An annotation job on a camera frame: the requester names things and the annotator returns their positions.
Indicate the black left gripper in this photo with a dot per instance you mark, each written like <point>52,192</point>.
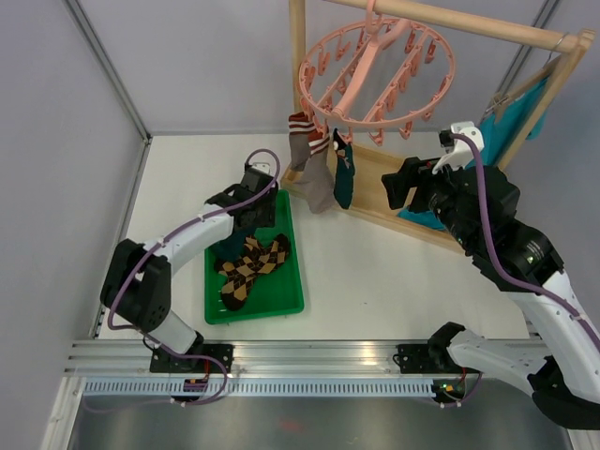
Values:
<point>267,219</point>

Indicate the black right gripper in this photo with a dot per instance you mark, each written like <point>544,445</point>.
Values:
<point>397,184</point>

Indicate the dark teal christmas sock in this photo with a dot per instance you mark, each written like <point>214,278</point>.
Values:
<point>345,171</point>

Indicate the grey sock red striped cuff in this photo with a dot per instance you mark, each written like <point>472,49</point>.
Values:
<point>300,127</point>

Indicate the pink round clip hanger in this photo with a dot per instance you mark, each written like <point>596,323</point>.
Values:
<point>376,75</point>

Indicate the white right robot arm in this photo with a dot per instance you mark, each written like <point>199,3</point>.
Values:
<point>480,213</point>

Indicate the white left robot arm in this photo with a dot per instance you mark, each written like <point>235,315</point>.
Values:
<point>138,284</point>

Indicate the wooden hanging rack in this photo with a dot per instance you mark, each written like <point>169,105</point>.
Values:
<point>368,202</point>

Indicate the brown argyle sock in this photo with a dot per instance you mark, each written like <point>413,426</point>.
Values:
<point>257,259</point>
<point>240,279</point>

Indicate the green plastic tray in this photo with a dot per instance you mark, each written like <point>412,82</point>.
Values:
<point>272,295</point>

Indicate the teal cloth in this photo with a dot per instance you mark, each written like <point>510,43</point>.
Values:
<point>497,134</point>

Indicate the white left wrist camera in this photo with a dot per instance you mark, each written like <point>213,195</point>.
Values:
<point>262,167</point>

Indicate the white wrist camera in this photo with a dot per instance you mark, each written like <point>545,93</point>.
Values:
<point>458,154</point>
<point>262,167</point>

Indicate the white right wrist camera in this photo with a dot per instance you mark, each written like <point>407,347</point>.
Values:
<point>458,154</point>

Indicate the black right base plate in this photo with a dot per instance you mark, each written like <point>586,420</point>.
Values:
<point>414,358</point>

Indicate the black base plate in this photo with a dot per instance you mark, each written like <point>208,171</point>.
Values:
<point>164,363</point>
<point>414,358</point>

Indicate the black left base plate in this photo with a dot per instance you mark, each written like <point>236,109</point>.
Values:
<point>164,363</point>

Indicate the aluminium mounting rail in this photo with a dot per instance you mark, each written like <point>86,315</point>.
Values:
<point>254,359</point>

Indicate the white slotted cable duct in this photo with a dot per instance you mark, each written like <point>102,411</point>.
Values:
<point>267,387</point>

